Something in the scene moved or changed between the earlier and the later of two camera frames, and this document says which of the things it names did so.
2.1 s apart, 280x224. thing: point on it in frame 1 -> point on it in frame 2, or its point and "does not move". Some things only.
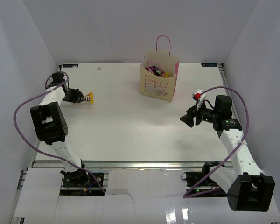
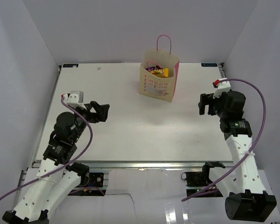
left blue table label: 70,65 does not move
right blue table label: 209,65 does not move
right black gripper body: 205,114 -> 220,111
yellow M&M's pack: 89,98 -> 164,73
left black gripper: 77,94 -> 101,114
